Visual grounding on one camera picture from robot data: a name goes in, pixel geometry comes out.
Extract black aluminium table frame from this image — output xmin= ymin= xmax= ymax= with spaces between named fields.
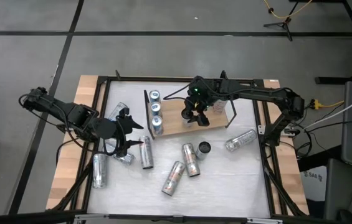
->
xmin=46 ymin=73 xmax=309 ymax=224

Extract Celsius Tropical Vibe can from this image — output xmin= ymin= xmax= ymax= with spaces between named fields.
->
xmin=181 ymin=142 xmax=201 ymax=178
xmin=181 ymin=108 xmax=196 ymax=128
xmin=161 ymin=160 xmax=186 ymax=197
xmin=225 ymin=129 xmax=258 ymax=153
xmin=138 ymin=135 xmax=155 ymax=170

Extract Celsius Peach Vibe can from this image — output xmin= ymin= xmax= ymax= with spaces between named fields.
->
xmin=212 ymin=100 xmax=228 ymax=114

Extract white cable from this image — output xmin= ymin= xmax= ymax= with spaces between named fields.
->
xmin=303 ymin=89 xmax=352 ymax=131

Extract white table mat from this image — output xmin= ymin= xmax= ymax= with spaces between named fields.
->
xmin=87 ymin=81 xmax=272 ymax=218

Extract black power cable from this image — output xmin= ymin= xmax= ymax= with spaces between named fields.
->
xmin=55 ymin=136 xmax=85 ymax=166

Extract white printed bag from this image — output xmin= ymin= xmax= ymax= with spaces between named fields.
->
xmin=300 ymin=166 xmax=328 ymax=202

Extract Celsius can with blue base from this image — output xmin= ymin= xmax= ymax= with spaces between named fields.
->
xmin=195 ymin=141 xmax=212 ymax=161

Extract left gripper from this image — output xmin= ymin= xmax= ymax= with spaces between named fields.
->
xmin=94 ymin=114 xmax=145 ymax=158

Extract black desk frame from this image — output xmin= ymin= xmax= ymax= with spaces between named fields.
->
xmin=314 ymin=0 xmax=352 ymax=85

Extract yellow floor cable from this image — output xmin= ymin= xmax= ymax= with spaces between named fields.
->
xmin=262 ymin=0 xmax=313 ymax=19

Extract black cable bundle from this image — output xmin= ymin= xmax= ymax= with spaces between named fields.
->
xmin=283 ymin=102 xmax=320 ymax=162

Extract blue silver Red Bull can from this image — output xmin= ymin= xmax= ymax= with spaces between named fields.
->
xmin=148 ymin=89 xmax=161 ymax=104
xmin=151 ymin=114 xmax=165 ymax=136
xmin=105 ymin=141 xmax=136 ymax=166
xmin=107 ymin=101 xmax=129 ymax=121
xmin=150 ymin=101 xmax=163 ymax=118

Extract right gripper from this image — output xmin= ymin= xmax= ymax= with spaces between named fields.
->
xmin=181 ymin=76 xmax=226 ymax=127

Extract silver can with red print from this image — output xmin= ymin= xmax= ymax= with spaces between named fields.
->
xmin=92 ymin=152 xmax=107 ymax=189

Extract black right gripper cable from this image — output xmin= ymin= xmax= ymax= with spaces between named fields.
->
xmin=162 ymin=83 xmax=195 ymax=102

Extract wooden tray board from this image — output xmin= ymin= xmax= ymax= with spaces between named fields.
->
xmin=143 ymin=88 xmax=237 ymax=140

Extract black tripod stand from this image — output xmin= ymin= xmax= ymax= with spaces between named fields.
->
xmin=262 ymin=0 xmax=303 ymax=42

